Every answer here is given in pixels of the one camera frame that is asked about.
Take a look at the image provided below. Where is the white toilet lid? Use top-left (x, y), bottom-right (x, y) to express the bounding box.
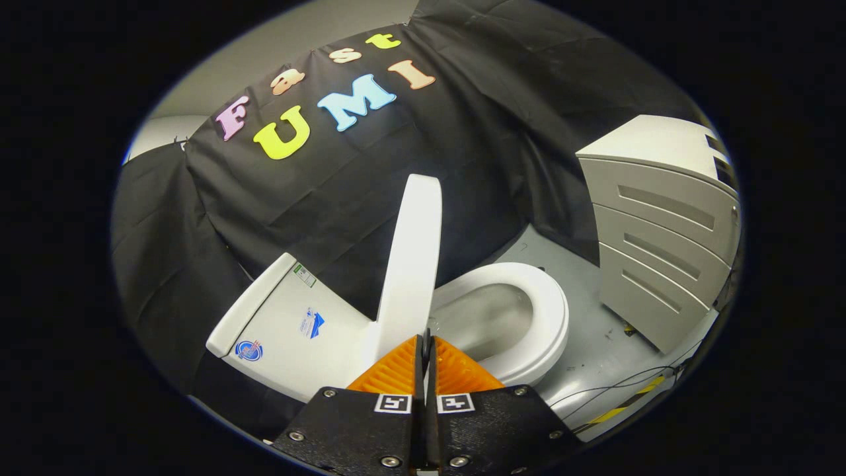
top-left (362, 174), bottom-right (443, 392)

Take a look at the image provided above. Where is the yellow black floor tape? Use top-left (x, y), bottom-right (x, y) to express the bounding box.
top-left (574, 374), bottom-right (668, 434)

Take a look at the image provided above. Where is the white toilet with tank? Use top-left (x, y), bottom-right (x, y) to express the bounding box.
top-left (206, 253), bottom-right (570, 404)

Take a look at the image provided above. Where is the black backdrop cloth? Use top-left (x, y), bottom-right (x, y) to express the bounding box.
top-left (111, 0), bottom-right (703, 442)

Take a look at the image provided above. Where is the grey drawer cabinet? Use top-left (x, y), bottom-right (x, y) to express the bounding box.
top-left (575, 114), bottom-right (742, 355)

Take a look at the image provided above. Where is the white toilet seat ring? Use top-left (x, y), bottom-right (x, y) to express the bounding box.
top-left (430, 262), bottom-right (570, 387)

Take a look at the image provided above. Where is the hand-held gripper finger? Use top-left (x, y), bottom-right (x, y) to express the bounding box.
top-left (271, 329), bottom-right (427, 473)
top-left (423, 329), bottom-right (586, 473)

